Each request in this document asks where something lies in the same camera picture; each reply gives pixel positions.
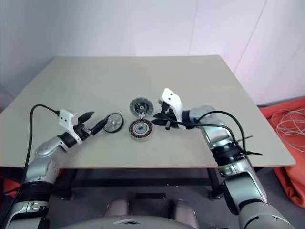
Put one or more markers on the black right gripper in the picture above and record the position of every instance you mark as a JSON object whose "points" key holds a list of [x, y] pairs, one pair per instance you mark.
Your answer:
{"points": [[170, 114]]}

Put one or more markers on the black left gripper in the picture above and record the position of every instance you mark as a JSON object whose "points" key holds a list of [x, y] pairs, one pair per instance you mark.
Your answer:
{"points": [[82, 132]]}

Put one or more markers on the round metal disc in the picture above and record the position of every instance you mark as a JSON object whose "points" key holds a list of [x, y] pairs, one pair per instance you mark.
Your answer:
{"points": [[114, 121]]}

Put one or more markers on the silver motor housing copper windings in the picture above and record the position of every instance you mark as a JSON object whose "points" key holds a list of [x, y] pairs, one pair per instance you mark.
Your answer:
{"points": [[140, 130]]}

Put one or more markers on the round silver motor lid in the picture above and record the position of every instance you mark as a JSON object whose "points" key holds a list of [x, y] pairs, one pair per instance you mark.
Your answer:
{"points": [[134, 106]]}

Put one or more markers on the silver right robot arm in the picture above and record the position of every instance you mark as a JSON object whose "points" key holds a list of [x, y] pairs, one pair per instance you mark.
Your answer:
{"points": [[214, 136]]}

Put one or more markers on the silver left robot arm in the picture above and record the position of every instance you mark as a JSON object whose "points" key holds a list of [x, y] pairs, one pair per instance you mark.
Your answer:
{"points": [[40, 167]]}

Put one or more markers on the dark grey rounded shape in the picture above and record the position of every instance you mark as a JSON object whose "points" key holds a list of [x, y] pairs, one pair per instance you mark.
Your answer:
{"points": [[184, 212], [116, 210]]}

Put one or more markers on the orange fabric piece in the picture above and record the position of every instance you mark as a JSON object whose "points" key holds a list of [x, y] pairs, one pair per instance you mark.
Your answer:
{"points": [[13, 186]]}

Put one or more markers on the grey curved robot torso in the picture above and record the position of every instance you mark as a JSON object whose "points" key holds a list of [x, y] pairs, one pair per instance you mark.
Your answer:
{"points": [[143, 223]]}

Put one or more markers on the orange fabric cushion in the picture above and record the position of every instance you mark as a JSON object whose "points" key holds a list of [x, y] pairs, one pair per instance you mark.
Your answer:
{"points": [[269, 114]]}

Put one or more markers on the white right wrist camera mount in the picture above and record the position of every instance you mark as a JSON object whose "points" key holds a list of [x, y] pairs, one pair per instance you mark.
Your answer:
{"points": [[170, 96]]}

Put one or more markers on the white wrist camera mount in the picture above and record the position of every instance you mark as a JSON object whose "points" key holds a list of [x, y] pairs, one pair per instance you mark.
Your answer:
{"points": [[65, 118], [170, 96]]}

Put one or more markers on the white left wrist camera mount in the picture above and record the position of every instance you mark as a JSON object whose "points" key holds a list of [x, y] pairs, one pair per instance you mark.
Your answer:
{"points": [[65, 118]]}

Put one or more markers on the black table frame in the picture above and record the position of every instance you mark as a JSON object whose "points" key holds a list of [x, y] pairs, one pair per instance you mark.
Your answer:
{"points": [[131, 182]]}

